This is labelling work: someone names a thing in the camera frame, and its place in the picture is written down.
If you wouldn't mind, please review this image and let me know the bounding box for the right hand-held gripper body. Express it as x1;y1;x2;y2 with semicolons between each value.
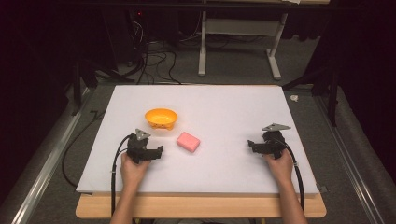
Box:
261;122;292;161

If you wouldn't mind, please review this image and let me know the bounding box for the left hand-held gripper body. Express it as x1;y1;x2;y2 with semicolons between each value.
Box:
125;128;157;165

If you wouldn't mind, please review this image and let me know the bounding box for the person's left hand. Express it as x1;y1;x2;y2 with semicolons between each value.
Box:
120;152;152;189

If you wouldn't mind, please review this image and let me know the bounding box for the person's right hand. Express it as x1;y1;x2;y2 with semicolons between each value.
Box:
262;148;295;185

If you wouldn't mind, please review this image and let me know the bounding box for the pink soap bar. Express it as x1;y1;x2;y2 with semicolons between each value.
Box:
176;131;202;154

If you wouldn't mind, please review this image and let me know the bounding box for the orange plastic bowl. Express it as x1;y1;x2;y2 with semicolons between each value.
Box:
144;107;179;132

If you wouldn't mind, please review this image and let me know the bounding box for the white foam board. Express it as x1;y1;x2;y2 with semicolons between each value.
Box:
76;84;320;196

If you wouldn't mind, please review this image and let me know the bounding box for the wooden table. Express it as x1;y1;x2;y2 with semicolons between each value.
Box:
75;191;328;219

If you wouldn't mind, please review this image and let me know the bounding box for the black metal stand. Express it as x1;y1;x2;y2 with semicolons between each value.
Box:
69;57;136;117
281;60;341;128

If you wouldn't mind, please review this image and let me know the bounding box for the dark computer tower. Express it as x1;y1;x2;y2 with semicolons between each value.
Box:
101;7;149;68

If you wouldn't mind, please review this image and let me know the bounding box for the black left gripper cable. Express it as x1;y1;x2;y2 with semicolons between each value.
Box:
110;133;134;217

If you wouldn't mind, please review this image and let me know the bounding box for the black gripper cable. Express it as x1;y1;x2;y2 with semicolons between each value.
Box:
110;133;134;217
276;139;306;213

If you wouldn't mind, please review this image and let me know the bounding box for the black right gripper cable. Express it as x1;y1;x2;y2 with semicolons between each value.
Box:
276;139;306;213

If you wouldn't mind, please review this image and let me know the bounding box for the black floor cable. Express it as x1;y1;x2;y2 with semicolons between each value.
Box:
61;109;106;189

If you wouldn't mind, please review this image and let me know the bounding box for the aluminium rail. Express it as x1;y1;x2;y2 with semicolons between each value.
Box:
10;88;94;224
312;92;389;224

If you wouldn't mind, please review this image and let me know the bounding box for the tangle of black floor cables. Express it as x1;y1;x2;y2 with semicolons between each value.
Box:
124;18;204;86

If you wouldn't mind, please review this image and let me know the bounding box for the white metal desk frame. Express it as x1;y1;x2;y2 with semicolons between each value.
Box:
197;0;331;81

